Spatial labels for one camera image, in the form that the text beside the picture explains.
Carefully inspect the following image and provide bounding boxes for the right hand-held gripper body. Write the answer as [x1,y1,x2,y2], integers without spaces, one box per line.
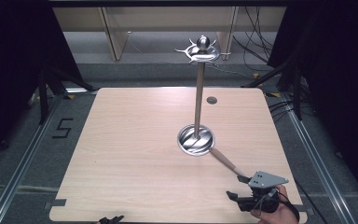
[237,170,290,215]

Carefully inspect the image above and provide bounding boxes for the wooden handled utensil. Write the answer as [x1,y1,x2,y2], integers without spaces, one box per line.
[209,147,247,177]

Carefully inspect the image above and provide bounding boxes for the metal utensil rack stand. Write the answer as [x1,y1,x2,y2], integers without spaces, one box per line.
[174,35,232,157]

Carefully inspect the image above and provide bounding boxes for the person's right hand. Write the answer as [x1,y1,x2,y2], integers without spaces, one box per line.
[250,184,300,224]

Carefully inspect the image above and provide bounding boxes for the black metal stand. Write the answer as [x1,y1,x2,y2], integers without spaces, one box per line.
[36,65,95,126]
[241,57,304,121]

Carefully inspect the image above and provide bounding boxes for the black curtain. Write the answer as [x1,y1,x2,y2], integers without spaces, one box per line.
[266,0,358,208]
[0,0,86,171]

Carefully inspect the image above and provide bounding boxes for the beige wooden furniture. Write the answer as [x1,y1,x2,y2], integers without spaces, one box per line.
[51,6,287,63]

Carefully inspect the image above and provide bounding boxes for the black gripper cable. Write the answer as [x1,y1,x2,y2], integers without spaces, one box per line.
[275,178,322,224]

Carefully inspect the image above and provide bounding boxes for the metal floor rail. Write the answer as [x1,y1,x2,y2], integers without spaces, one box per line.
[279,92,353,224]
[0,92,63,224]

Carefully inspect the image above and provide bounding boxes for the black floor cables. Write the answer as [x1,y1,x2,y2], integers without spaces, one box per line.
[268,98,296,123]

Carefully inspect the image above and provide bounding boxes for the bundle of black cables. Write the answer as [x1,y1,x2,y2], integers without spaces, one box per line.
[232,6,276,64]

